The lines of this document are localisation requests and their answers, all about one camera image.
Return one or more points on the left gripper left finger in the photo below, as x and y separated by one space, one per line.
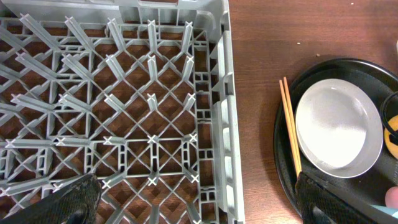
75 203

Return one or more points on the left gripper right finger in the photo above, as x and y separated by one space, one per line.
321 202

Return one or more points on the wooden chopstick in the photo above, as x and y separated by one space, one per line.
288 123
291 115

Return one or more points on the grey round plate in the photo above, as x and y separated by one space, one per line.
339 129

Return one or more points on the yellow bowl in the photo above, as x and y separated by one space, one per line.
389 139

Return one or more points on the grey plastic dishwasher rack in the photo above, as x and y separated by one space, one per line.
139 93

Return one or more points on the pink cup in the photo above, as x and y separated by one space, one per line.
391 197

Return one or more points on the blue cup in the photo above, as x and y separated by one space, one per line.
388 210

